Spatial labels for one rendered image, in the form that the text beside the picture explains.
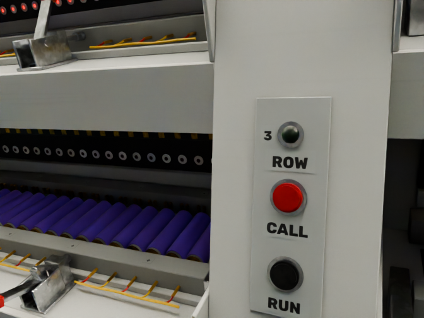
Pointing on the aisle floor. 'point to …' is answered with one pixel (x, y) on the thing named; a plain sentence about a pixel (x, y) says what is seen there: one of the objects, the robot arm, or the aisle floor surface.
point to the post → (341, 255)
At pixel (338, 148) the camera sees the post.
